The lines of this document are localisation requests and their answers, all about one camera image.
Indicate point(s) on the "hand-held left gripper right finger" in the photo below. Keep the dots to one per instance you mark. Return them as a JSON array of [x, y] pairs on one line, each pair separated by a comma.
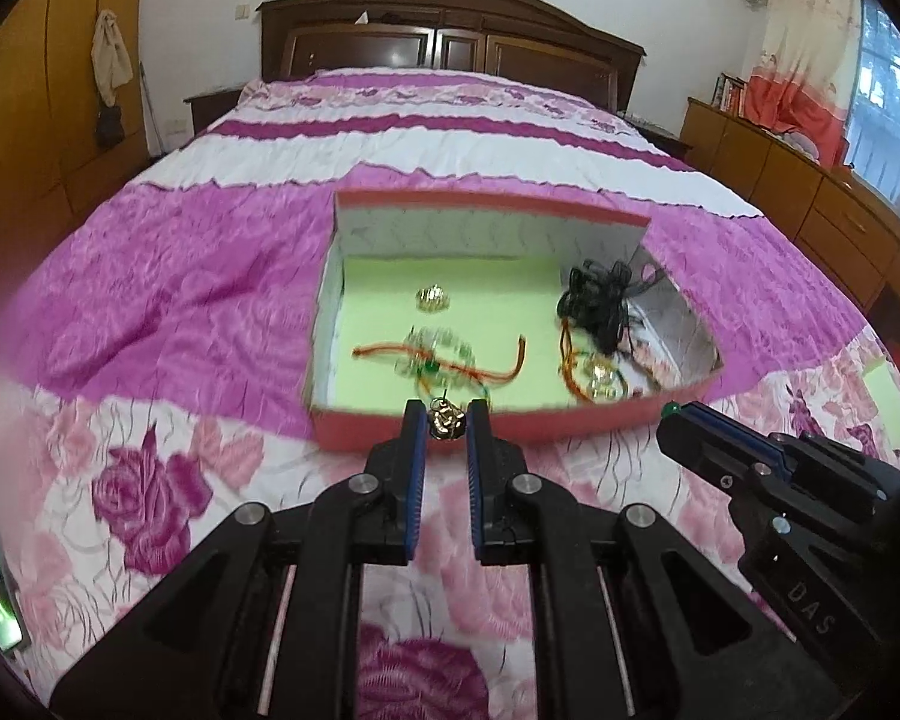
[[476, 480]]

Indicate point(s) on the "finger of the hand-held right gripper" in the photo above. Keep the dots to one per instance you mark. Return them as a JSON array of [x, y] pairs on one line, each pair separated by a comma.
[[712, 457], [735, 431]]

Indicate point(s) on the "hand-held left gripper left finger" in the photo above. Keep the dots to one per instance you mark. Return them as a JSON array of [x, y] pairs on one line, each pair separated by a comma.
[[417, 480]]

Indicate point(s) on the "green gem earring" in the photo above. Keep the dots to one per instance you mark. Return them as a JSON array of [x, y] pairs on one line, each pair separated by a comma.
[[673, 410]]

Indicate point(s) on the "pink cardboard box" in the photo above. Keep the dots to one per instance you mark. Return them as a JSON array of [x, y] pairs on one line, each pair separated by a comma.
[[570, 424]]

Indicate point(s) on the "green paper sheet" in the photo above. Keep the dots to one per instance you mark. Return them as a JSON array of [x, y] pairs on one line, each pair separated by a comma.
[[375, 300], [889, 401]]

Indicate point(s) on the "black ribbon hair accessory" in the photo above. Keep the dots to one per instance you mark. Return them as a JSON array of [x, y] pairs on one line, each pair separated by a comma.
[[592, 300]]

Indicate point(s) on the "wooden sideboard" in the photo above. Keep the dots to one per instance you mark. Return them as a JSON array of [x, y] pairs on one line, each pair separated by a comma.
[[787, 180]]

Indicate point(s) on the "dark wooden nightstand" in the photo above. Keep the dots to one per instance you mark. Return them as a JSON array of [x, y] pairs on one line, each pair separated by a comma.
[[214, 109], [664, 139]]

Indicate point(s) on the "pink floral bedspread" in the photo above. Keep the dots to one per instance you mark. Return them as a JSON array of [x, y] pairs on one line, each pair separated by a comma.
[[195, 255]]

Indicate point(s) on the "red and white curtain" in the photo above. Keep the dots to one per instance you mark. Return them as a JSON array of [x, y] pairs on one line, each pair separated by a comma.
[[802, 105]]

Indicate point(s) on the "row of books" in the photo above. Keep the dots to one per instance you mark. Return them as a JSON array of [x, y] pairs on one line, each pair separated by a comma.
[[729, 94]]

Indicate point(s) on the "window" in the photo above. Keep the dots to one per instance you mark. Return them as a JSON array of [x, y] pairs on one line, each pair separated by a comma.
[[889, 90]]

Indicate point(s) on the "thin grey pole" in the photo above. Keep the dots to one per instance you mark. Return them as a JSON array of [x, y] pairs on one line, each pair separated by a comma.
[[147, 109]]

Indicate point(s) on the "dark wooden headboard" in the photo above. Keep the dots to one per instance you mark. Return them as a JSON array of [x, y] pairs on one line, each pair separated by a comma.
[[450, 15]]

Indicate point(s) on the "small black bag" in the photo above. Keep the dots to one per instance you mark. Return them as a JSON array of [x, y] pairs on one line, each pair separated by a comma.
[[109, 127]]

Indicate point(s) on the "beige cloth bag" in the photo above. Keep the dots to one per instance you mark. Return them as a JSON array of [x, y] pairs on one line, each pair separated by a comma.
[[111, 60]]

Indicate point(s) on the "wooden wardrobe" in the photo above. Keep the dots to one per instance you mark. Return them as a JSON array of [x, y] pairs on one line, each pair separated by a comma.
[[37, 90]]

